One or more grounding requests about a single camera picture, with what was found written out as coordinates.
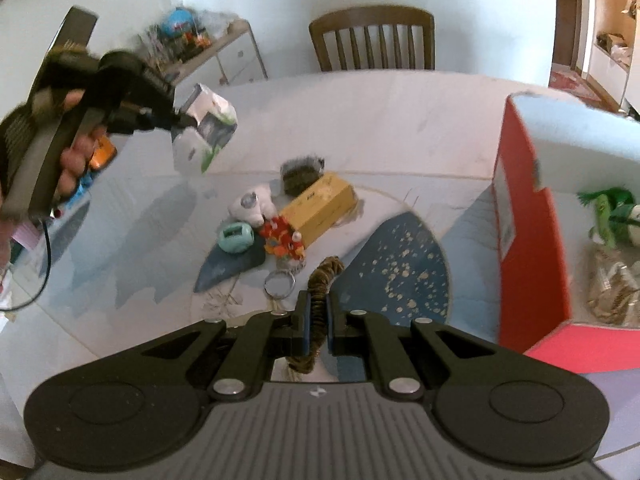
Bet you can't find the brown wooden chair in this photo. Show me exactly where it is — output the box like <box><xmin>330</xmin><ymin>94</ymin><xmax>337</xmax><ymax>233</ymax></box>
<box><xmin>308</xmin><ymin>4</ymin><xmax>436</xmax><ymax>73</ymax></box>

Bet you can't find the brown furry tail keychain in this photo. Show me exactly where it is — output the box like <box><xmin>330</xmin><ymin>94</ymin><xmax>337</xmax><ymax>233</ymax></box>
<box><xmin>286</xmin><ymin>256</ymin><xmax>345</xmax><ymax>375</ymax></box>

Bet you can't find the blue globe toy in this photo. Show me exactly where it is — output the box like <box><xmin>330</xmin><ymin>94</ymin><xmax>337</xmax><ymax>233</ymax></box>
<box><xmin>160</xmin><ymin>8</ymin><xmax>198</xmax><ymax>40</ymax></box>

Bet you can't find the black cable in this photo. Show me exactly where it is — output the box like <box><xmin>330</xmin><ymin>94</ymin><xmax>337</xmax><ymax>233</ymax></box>
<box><xmin>0</xmin><ymin>219</ymin><xmax>53</xmax><ymax>312</ymax></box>

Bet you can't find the red orange plush toy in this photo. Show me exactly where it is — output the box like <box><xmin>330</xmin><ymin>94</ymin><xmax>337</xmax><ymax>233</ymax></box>
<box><xmin>258</xmin><ymin>217</ymin><xmax>305</xmax><ymax>261</ymax></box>

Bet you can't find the white plush toy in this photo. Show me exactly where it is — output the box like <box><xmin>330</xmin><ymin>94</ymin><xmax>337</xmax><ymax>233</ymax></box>
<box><xmin>228</xmin><ymin>184</ymin><xmax>278</xmax><ymax>229</ymax></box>

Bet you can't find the white shoe cabinet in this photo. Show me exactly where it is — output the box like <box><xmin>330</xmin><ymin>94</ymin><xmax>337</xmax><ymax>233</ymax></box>
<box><xmin>577</xmin><ymin>0</ymin><xmax>639</xmax><ymax>112</ymax></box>

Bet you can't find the white drawer sideboard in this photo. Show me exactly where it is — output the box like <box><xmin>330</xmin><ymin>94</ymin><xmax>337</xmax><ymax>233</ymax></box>
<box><xmin>140</xmin><ymin>18</ymin><xmax>268</xmax><ymax>96</ymax></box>

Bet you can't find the orange cartoon bottle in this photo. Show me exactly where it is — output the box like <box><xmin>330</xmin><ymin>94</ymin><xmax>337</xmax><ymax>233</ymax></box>
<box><xmin>89</xmin><ymin>136</ymin><xmax>118</xmax><ymax>172</ymax></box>

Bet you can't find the yellow cardboard box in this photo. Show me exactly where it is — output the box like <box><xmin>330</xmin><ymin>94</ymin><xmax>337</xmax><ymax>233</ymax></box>
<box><xmin>280</xmin><ymin>172</ymin><xmax>357</xmax><ymax>247</ymax></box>

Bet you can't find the silver foil snack bag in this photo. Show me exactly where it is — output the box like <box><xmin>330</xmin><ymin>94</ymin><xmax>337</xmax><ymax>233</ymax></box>
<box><xmin>588</xmin><ymin>246</ymin><xmax>639</xmax><ymax>328</ymax></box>

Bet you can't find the green white plush ball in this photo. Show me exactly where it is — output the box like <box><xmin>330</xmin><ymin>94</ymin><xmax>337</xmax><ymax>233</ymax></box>
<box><xmin>577</xmin><ymin>186</ymin><xmax>639</xmax><ymax>249</ymax></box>

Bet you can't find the teal round gadget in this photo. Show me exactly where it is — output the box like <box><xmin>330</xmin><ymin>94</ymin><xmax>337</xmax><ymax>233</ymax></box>
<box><xmin>217</xmin><ymin>222</ymin><xmax>255</xmax><ymax>255</ymax></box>

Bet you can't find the red floor rug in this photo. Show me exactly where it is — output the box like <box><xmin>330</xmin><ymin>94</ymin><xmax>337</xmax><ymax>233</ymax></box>
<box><xmin>549</xmin><ymin>70</ymin><xmax>608</xmax><ymax>110</ymax></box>

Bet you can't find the person's left hand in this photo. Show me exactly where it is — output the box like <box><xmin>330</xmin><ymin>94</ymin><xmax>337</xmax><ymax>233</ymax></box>
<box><xmin>1</xmin><ymin>89</ymin><xmax>105</xmax><ymax>271</ymax></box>

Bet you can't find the metal key ring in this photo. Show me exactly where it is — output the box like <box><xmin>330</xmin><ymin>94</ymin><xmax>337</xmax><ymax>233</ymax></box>
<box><xmin>262</xmin><ymin>268</ymin><xmax>298</xmax><ymax>302</ymax></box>

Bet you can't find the red cardboard storage box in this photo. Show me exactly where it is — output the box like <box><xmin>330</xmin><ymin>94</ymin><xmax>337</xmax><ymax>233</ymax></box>
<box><xmin>492</xmin><ymin>93</ymin><xmax>639</xmax><ymax>374</ymax></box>

